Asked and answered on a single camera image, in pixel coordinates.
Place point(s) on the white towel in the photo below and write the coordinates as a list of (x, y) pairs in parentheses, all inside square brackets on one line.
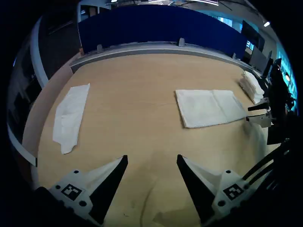
[(208, 107), (68, 115)]

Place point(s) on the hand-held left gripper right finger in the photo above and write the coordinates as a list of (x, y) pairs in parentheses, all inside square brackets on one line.
[(222, 186)]

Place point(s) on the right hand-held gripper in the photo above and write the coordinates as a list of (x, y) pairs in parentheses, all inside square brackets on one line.
[(278, 101)]

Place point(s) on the black monitor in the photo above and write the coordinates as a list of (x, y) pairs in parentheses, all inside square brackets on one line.
[(257, 59)]

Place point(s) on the blue desk screen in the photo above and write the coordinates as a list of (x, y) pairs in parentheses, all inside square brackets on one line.
[(151, 30)]

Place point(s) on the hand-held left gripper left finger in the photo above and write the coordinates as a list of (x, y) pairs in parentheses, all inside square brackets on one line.
[(78, 183)]

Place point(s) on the stack of white towels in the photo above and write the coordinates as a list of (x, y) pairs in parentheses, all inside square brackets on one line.
[(252, 88)]

